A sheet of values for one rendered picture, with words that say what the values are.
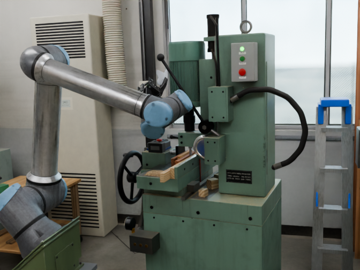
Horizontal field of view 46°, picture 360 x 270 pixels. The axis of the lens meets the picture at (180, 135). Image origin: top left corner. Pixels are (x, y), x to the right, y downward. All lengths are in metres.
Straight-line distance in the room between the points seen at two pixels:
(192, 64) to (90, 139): 1.67
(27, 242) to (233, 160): 0.93
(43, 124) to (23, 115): 2.29
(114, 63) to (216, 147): 1.77
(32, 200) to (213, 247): 0.81
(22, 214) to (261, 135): 1.04
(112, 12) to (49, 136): 1.79
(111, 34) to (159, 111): 2.09
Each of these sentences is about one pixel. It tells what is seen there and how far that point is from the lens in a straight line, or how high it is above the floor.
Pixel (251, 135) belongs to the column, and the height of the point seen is 1.08.
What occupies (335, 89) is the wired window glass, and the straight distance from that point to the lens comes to 3.42.
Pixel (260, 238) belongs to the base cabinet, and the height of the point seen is 0.66.
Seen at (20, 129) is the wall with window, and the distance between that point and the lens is 4.19.
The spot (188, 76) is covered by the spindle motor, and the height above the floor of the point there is 1.34.
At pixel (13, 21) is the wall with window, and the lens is 4.16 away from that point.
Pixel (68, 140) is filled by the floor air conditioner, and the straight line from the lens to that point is 3.59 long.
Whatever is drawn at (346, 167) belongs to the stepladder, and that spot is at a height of 0.75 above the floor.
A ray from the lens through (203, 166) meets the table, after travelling 2.19.
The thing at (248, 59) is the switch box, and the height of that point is 1.41.
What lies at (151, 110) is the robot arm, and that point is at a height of 1.25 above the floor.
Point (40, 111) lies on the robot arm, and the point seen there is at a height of 1.23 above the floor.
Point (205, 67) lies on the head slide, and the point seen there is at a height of 1.38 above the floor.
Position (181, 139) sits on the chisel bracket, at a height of 1.04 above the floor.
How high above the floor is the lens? 1.41
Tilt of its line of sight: 10 degrees down
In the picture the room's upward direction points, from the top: 2 degrees counter-clockwise
